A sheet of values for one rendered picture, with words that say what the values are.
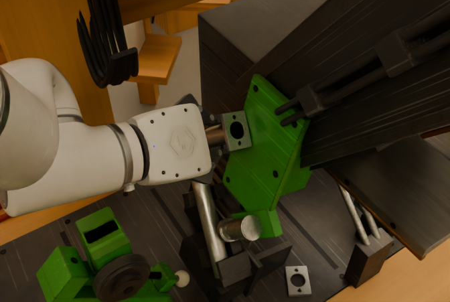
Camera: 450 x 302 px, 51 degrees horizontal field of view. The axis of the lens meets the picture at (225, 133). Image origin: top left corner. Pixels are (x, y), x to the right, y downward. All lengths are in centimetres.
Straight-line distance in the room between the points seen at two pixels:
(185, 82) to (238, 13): 185
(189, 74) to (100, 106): 186
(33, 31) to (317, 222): 62
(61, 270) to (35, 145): 29
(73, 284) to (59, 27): 40
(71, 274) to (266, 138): 31
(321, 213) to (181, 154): 43
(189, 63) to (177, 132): 222
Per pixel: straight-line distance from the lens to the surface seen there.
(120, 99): 264
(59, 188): 55
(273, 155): 67
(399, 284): 94
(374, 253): 83
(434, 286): 96
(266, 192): 70
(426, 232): 72
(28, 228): 105
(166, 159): 62
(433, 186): 78
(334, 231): 96
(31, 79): 48
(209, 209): 80
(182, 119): 64
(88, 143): 57
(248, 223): 72
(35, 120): 38
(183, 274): 83
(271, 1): 92
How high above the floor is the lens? 169
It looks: 45 degrees down
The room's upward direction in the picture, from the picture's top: straight up
